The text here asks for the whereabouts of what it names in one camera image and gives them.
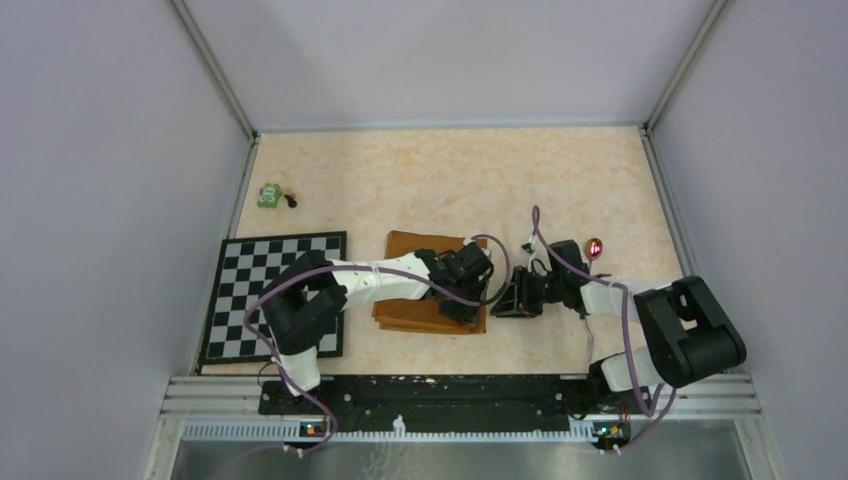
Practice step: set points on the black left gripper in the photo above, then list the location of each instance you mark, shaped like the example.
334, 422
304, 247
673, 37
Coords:
467, 312

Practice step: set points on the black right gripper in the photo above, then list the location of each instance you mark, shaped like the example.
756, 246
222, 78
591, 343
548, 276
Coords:
516, 302

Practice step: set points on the brown satin napkin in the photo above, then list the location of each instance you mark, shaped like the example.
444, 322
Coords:
422, 316

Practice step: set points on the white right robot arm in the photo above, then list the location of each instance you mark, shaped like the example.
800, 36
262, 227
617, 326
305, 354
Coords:
688, 334

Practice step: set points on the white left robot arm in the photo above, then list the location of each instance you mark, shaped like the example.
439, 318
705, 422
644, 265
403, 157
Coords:
301, 302

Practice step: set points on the iridescent rainbow spoon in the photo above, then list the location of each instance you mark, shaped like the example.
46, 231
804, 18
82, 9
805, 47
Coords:
593, 250

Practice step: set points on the small wooden black-tipped piece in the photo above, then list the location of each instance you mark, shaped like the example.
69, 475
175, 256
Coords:
290, 198

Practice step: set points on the green toy block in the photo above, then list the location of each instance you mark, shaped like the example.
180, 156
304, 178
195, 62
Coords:
269, 196

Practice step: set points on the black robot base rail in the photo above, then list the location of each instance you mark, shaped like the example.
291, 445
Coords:
451, 403

